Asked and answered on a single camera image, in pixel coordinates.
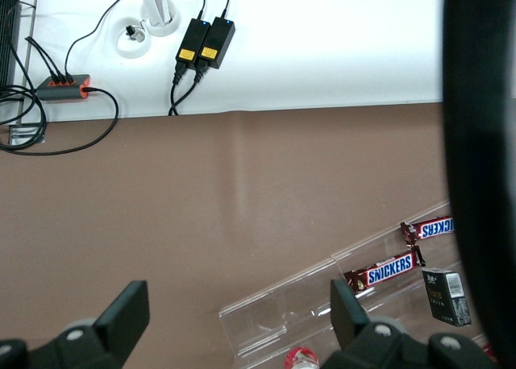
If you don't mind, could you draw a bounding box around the silver metal bracket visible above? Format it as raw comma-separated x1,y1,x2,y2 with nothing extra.
8,123,47,146

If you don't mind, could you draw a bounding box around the small black box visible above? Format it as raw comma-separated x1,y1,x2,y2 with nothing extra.
420,265,473,328

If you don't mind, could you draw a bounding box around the grey orange USB hub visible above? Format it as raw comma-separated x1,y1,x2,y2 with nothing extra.
35,73,94,103

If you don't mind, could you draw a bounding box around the white tape ring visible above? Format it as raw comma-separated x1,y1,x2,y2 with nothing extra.
139,0,180,39
112,17,155,60

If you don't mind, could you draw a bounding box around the small black silver clip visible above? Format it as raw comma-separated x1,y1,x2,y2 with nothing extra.
125,23,148,44

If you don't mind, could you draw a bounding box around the red bottle white cap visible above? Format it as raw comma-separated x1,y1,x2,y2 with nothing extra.
285,346,322,369

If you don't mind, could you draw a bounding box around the long black USB cable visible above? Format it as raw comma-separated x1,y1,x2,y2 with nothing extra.
63,0,137,84

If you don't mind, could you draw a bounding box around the Snickers chocolate bar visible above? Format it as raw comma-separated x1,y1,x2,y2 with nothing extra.
399,215,455,250
342,245,427,300

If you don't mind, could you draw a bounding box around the brown table mat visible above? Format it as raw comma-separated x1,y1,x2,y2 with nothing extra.
0,102,476,369

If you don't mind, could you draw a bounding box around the thick black mains cable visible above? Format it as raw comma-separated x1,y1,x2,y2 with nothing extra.
168,61,188,117
170,64,208,117

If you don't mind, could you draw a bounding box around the aluminium profile strip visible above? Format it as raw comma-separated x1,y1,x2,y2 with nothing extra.
19,0,42,126

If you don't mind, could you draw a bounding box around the thick black cable sleeve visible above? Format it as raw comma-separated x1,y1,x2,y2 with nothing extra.
440,0,516,369

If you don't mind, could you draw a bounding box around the looped black cable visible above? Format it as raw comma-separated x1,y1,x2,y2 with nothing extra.
0,84,48,149

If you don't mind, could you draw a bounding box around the red brown carton box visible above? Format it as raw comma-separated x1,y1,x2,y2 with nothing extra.
478,334,497,365

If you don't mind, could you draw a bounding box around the white plastic part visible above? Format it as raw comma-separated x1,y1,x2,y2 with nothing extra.
141,0,172,27

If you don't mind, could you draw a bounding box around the black hub output cable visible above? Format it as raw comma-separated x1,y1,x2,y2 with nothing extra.
0,85,121,158

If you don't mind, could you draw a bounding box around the black ribbed device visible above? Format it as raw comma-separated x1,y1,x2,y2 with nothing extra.
0,0,23,89

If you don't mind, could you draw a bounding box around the black power adapter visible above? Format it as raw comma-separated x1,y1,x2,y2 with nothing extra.
197,16,237,70
175,17,214,65

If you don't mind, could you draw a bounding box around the clear acrylic stepped shelf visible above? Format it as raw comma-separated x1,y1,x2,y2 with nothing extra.
218,199,485,369

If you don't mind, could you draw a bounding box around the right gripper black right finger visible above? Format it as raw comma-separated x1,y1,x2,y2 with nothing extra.
321,278,499,369

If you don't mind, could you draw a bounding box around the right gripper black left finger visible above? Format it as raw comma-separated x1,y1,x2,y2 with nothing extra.
0,280,152,369

